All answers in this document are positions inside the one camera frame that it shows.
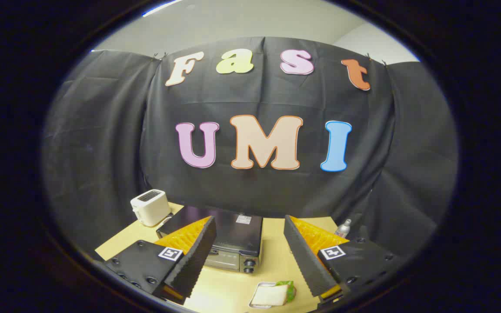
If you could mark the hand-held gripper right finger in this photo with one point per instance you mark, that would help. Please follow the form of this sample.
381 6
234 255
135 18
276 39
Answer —
305 256

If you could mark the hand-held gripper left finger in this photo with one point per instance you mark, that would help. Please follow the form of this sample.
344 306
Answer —
198 256

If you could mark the black toaster oven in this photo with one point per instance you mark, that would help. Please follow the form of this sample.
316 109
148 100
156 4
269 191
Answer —
235 234

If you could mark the white bread lettuce sandwich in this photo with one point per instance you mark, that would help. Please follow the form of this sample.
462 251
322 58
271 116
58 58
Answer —
272 294

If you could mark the white pop-up toaster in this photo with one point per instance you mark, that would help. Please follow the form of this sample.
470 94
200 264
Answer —
150 208

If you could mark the small white labelled bottle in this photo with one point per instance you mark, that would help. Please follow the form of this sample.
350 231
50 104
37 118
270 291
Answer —
343 229

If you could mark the white plastic tray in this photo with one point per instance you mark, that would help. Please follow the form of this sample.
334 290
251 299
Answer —
255 305

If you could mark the black backdrop cloth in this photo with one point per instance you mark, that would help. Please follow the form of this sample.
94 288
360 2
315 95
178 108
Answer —
276 191

